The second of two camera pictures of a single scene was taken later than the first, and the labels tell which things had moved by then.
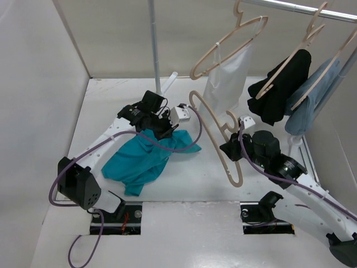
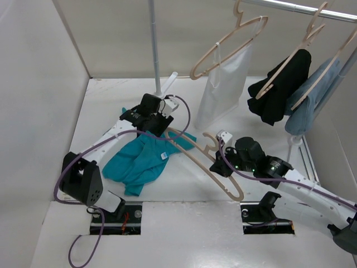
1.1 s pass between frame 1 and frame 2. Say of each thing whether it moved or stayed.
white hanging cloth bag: stayed
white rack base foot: stayed
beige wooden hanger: moved
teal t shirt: stayed
